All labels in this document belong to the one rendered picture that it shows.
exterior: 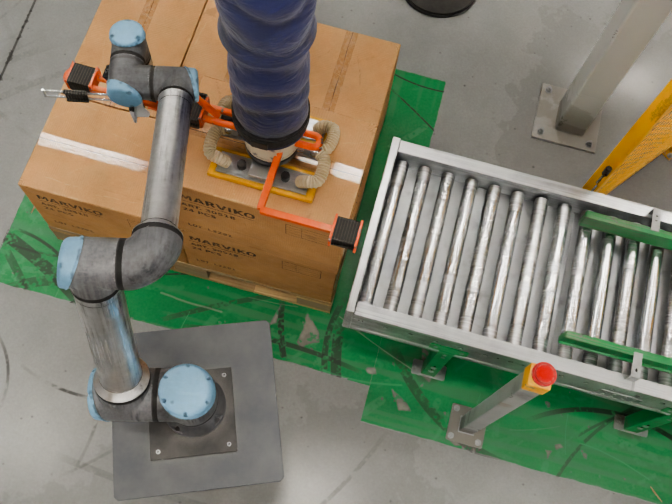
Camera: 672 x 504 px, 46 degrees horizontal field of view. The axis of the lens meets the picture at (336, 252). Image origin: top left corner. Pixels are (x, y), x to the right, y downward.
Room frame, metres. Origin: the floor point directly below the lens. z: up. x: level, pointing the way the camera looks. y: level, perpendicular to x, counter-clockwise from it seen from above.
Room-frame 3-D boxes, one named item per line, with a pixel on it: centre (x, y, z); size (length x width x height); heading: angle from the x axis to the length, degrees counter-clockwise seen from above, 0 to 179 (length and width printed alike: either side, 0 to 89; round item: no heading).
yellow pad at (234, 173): (1.06, 0.26, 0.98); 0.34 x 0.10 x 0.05; 84
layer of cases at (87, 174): (1.49, 0.53, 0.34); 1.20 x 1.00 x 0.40; 84
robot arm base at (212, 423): (0.35, 0.35, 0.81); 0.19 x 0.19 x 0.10
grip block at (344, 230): (0.86, -0.02, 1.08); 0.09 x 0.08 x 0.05; 174
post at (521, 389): (0.55, -0.63, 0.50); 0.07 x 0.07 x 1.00; 84
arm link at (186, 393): (0.35, 0.35, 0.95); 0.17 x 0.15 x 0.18; 99
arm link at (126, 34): (1.17, 0.63, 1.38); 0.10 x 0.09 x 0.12; 9
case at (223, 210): (1.15, 0.25, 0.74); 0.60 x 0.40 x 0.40; 83
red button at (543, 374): (0.55, -0.63, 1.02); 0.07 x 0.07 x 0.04
